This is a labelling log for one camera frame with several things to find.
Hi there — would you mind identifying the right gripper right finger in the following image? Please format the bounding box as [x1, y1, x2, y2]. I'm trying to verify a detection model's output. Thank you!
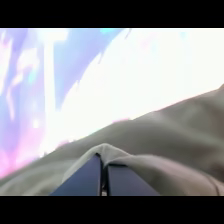
[105, 163, 161, 197]

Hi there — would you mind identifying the grey-brown garment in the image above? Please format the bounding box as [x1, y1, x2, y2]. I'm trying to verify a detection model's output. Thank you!
[0, 83, 224, 197]

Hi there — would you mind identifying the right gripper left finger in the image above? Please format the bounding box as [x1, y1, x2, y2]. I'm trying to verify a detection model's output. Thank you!
[49, 153, 102, 197]

